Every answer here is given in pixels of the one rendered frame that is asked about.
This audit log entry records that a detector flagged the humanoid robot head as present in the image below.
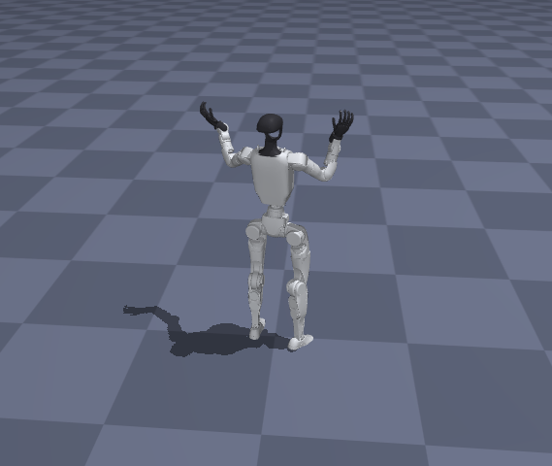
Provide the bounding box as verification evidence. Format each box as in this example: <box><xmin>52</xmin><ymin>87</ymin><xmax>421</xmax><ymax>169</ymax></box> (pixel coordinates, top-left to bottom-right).
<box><xmin>257</xmin><ymin>114</ymin><xmax>283</xmax><ymax>157</ymax></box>

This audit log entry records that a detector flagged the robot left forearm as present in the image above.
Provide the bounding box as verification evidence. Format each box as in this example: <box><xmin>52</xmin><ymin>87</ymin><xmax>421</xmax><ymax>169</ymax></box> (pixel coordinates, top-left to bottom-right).
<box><xmin>216</xmin><ymin>123</ymin><xmax>234</xmax><ymax>165</ymax></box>

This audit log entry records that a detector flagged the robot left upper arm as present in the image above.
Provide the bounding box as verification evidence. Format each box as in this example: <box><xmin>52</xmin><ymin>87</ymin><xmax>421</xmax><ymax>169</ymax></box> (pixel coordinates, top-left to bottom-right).
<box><xmin>227</xmin><ymin>147</ymin><xmax>254</xmax><ymax>168</ymax></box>

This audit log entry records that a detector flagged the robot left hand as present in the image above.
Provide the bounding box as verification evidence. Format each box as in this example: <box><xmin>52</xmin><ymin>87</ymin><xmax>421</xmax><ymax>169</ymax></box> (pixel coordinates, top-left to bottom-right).
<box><xmin>200</xmin><ymin>102</ymin><xmax>227</xmax><ymax>131</ymax></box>

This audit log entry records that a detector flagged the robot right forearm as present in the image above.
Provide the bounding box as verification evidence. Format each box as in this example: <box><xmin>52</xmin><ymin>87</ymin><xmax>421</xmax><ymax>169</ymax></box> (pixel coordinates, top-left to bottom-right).
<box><xmin>324</xmin><ymin>135</ymin><xmax>341</xmax><ymax>180</ymax></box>

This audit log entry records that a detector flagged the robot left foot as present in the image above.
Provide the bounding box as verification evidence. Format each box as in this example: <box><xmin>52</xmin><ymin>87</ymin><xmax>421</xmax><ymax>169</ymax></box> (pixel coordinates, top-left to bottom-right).
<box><xmin>249</xmin><ymin>318</ymin><xmax>266</xmax><ymax>340</ymax></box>

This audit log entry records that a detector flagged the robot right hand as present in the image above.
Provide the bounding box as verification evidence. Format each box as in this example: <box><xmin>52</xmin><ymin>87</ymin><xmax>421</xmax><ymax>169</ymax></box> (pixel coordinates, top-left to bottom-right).
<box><xmin>329</xmin><ymin>110</ymin><xmax>354</xmax><ymax>143</ymax></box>

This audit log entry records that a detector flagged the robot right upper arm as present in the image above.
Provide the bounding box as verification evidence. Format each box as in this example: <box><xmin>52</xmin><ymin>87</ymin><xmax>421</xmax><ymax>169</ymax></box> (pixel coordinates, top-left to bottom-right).
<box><xmin>287</xmin><ymin>152</ymin><xmax>329</xmax><ymax>182</ymax></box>

